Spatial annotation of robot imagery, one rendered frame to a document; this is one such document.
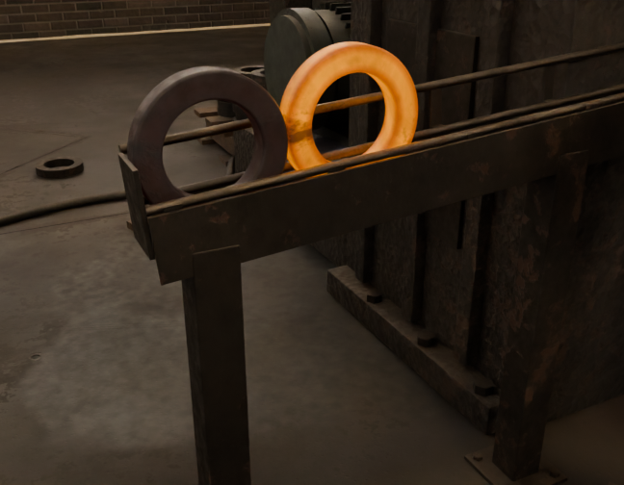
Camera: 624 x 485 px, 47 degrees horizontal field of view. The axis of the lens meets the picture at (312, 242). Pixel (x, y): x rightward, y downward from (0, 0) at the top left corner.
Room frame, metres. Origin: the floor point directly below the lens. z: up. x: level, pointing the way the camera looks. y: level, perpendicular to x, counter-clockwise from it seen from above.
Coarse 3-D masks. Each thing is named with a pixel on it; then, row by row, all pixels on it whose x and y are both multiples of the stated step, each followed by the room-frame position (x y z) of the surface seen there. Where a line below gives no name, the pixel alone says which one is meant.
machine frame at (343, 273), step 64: (384, 0) 1.62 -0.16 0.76; (448, 0) 1.42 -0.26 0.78; (512, 0) 1.25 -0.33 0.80; (576, 0) 1.13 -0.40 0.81; (448, 64) 1.39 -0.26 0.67; (576, 64) 1.14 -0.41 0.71; (512, 192) 1.21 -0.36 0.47; (384, 256) 1.58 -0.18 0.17; (448, 256) 1.36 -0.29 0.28; (512, 256) 1.19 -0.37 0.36; (576, 256) 1.17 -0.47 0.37; (384, 320) 1.46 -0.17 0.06; (448, 320) 1.35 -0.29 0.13; (576, 320) 1.18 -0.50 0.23; (448, 384) 1.24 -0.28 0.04; (576, 384) 1.19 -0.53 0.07
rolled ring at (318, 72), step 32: (320, 64) 0.86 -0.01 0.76; (352, 64) 0.88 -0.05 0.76; (384, 64) 0.90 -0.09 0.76; (288, 96) 0.85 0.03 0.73; (320, 96) 0.86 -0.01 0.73; (384, 96) 0.93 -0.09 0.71; (416, 96) 0.92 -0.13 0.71; (288, 128) 0.84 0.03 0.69; (384, 128) 0.93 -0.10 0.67; (288, 160) 0.87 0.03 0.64; (320, 160) 0.86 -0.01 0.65
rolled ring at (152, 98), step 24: (192, 72) 0.79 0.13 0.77; (216, 72) 0.80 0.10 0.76; (168, 96) 0.77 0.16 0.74; (192, 96) 0.79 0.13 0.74; (216, 96) 0.80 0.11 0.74; (240, 96) 0.81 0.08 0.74; (264, 96) 0.82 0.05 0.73; (144, 120) 0.76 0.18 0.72; (168, 120) 0.77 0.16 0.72; (264, 120) 0.82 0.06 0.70; (144, 144) 0.76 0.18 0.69; (264, 144) 0.82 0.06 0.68; (144, 168) 0.76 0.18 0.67; (264, 168) 0.82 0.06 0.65; (144, 192) 0.76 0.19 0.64; (168, 192) 0.77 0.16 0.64
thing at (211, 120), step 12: (240, 72) 2.90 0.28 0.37; (252, 72) 2.72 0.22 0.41; (264, 72) 2.77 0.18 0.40; (264, 84) 2.64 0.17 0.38; (204, 108) 3.27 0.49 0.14; (216, 108) 3.27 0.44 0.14; (228, 108) 3.08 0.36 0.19; (240, 108) 2.88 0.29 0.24; (216, 120) 3.04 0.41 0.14; (228, 120) 3.04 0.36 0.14; (228, 144) 2.97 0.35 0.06; (228, 156) 2.92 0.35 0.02
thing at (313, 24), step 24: (288, 24) 2.26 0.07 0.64; (312, 24) 2.21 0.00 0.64; (336, 24) 2.25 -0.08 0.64; (288, 48) 2.26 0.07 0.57; (312, 48) 2.15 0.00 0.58; (288, 72) 2.26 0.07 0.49; (336, 96) 2.18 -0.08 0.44; (312, 120) 2.17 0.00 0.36; (336, 120) 2.26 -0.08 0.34; (240, 144) 2.55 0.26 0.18; (240, 168) 2.56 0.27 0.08; (336, 240) 1.87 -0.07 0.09; (336, 264) 1.87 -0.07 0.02
